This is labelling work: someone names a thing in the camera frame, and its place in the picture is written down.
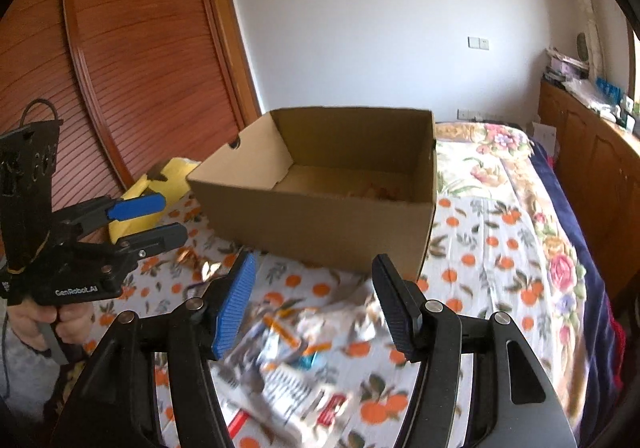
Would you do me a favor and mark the black cable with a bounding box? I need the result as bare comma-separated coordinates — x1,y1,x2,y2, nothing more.
20,99,63,126

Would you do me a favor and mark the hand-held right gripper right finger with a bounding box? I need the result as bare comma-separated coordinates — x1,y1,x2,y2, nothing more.
371,254,581,448

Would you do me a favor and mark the gold foil wrapper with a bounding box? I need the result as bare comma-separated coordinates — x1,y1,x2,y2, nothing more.
172,248,226,286

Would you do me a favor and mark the silver crinkled snack packet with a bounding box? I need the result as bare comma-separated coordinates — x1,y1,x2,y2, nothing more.
240,295,401,374

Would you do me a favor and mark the orange fruit print bedsheet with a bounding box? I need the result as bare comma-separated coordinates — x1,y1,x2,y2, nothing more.
82,128,591,448

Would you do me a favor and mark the dark blue blanket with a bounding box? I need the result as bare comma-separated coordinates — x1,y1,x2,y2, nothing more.
530,138,626,444

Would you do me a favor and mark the patterned curtain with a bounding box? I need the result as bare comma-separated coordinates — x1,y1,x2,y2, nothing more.
547,0,608,78

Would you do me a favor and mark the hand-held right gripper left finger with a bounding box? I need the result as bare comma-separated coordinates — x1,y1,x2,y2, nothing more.
50,252,258,448

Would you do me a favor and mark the window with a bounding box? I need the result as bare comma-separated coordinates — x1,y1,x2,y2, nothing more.
625,18,640,103

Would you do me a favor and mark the brown cardboard box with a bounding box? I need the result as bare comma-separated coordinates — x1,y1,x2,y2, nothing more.
186,108,438,281

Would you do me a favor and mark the red cloth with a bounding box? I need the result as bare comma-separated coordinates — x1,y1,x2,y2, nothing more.
607,318,628,379

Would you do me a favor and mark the white paper bag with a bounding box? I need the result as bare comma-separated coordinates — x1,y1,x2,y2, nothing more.
532,122,557,153

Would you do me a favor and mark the yellow plush pillow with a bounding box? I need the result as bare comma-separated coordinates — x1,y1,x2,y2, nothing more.
109,157,206,245

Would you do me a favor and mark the floral quilt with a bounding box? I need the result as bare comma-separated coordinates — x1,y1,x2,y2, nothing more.
434,122,596,429

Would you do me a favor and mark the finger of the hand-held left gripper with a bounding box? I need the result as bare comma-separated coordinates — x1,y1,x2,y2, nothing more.
75,223,189,261
50,193,167,239

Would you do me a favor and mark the wooden louvered wardrobe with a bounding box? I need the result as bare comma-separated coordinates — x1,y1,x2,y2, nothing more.
0,0,263,213

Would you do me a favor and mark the white wall outlet strip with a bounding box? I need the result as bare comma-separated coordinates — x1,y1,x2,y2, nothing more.
456,108,506,123

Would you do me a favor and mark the white printed snack packet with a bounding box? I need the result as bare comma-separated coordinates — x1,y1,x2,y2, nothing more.
215,358,366,448

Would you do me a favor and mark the stack of papers and boxes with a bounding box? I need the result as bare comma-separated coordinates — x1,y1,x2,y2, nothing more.
542,45,591,83

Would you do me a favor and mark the person's left hand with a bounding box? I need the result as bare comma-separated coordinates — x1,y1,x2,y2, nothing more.
7,300,96,354

